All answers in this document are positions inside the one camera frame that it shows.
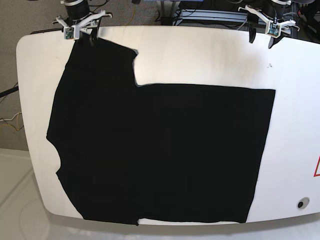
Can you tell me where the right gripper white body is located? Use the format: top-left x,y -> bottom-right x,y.
52,10 -> 111,38

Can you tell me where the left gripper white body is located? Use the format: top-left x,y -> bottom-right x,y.
238,5 -> 300,34

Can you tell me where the black T-shirt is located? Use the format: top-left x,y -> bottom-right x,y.
46,36 -> 276,225

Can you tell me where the red warning sticker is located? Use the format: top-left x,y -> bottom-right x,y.
313,158 -> 320,177

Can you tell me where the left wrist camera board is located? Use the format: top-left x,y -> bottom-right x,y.
266,23 -> 281,38

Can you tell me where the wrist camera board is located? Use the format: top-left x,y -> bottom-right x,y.
266,23 -> 281,38
63,27 -> 74,40

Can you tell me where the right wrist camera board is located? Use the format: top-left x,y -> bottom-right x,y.
63,27 -> 74,40

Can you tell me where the yellow cable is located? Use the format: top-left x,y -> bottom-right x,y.
124,2 -> 137,26

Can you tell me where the aluminium frame rail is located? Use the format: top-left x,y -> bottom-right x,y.
174,8 -> 251,26

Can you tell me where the white floor cable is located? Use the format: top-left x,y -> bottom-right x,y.
0,111 -> 24,126

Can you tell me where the table cable grommet hole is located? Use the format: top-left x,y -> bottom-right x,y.
297,197 -> 310,210

